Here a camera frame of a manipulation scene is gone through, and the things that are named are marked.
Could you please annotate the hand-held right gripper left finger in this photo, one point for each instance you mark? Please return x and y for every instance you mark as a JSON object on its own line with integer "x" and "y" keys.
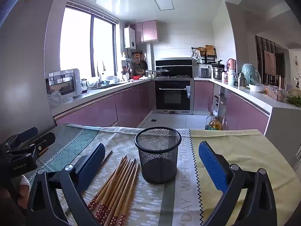
{"x": 94, "y": 162}

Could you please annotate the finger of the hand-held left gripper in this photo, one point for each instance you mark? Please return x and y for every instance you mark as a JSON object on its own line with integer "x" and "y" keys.
{"x": 28, "y": 132}
{"x": 47, "y": 137}

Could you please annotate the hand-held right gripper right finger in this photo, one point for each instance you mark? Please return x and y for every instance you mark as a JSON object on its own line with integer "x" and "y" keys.
{"x": 211, "y": 167}

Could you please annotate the bundle of wooden chopsticks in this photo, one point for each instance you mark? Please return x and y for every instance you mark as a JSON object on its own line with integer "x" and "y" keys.
{"x": 112, "y": 193}

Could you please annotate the black mesh utensil holder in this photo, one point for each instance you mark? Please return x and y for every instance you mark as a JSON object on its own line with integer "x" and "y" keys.
{"x": 157, "y": 167}

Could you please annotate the person's left hand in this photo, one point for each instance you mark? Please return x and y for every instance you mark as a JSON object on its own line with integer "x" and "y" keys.
{"x": 24, "y": 190}

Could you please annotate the patterned tablecloth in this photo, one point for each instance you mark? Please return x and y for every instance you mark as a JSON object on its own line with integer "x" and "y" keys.
{"x": 247, "y": 150}

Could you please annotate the clear plastic bag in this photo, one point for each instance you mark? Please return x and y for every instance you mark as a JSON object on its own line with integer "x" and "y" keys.
{"x": 56, "y": 97}

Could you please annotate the yellow cooking oil bottle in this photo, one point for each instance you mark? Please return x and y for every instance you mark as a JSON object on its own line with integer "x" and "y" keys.
{"x": 215, "y": 124}

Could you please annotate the clear plastic bottle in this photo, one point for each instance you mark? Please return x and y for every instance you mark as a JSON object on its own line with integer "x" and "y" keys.
{"x": 208, "y": 121}

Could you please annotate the pink base cabinets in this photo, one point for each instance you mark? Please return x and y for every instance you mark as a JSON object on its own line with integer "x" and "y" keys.
{"x": 249, "y": 115}
{"x": 98, "y": 110}

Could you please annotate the white microwave oven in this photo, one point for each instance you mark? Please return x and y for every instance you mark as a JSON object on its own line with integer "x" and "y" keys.
{"x": 63, "y": 82}

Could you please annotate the black built-in oven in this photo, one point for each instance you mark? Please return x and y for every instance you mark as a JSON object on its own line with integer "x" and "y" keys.
{"x": 172, "y": 96}

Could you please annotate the white hanging cloth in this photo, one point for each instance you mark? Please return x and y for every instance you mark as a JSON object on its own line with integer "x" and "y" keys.
{"x": 101, "y": 67}

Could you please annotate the steel thermos flask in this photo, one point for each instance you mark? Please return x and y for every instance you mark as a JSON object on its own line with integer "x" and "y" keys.
{"x": 241, "y": 81}

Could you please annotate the white bowl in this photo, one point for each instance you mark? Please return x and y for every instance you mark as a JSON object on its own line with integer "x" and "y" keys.
{"x": 257, "y": 88}

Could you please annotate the steel stock pot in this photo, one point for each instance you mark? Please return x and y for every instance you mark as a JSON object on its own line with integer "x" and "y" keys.
{"x": 217, "y": 73}

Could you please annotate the silver rice cooker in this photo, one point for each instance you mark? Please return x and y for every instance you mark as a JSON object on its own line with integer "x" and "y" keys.
{"x": 203, "y": 73}

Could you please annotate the red bowl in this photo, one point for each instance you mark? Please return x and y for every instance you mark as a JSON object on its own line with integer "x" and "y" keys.
{"x": 136, "y": 77}

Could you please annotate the clear plastic food container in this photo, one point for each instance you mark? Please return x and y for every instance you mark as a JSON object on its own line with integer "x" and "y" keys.
{"x": 277, "y": 94}

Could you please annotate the kitchen window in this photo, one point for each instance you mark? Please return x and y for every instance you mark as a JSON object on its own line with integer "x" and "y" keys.
{"x": 75, "y": 40}

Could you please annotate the teal appliance under plastic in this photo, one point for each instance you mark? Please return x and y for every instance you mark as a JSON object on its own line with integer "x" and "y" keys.
{"x": 248, "y": 71}

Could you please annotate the pink kettle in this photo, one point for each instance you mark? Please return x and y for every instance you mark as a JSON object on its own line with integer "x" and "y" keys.
{"x": 232, "y": 64}

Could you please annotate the black wok with lid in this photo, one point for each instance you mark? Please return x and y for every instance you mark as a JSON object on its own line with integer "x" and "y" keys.
{"x": 162, "y": 73}

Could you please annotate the green leafy vegetables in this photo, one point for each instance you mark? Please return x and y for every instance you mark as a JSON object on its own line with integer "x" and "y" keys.
{"x": 295, "y": 98}

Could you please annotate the hanging pans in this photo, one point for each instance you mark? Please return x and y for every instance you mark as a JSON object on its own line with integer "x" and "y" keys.
{"x": 141, "y": 63}

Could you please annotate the black range hood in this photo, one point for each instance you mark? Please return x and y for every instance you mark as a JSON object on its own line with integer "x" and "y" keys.
{"x": 174, "y": 63}

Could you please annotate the wooden cutting board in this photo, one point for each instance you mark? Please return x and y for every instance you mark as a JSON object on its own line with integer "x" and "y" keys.
{"x": 210, "y": 50}

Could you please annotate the white water heater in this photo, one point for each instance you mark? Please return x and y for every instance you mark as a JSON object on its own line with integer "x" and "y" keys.
{"x": 129, "y": 37}

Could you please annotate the ceiling light panel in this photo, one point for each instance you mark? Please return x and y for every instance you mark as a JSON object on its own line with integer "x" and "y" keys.
{"x": 163, "y": 2}

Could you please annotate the black wall rack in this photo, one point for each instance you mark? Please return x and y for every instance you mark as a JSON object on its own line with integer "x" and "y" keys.
{"x": 202, "y": 57}

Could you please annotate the framed wall picture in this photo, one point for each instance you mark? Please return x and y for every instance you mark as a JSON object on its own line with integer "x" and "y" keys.
{"x": 269, "y": 62}

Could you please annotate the pink wall cabinet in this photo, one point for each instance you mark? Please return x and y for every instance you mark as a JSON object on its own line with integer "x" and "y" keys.
{"x": 149, "y": 30}

